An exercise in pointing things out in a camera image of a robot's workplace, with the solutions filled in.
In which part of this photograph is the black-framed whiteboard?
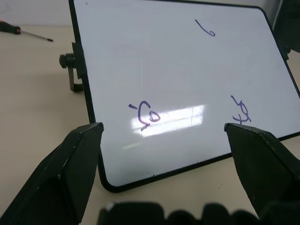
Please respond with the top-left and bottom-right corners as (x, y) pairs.
(68, 0), (300, 194)

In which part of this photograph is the black whiteboard stand bracket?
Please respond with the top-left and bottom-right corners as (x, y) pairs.
(271, 0), (300, 62)
(59, 41), (85, 93)

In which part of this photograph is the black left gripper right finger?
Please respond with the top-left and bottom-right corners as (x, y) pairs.
(224, 122), (300, 220)

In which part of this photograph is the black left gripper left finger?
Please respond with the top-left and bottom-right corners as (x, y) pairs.
(0, 122), (105, 225)

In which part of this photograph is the orange-black handled screwdriver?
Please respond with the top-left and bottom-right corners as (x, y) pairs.
(0, 20), (54, 42)

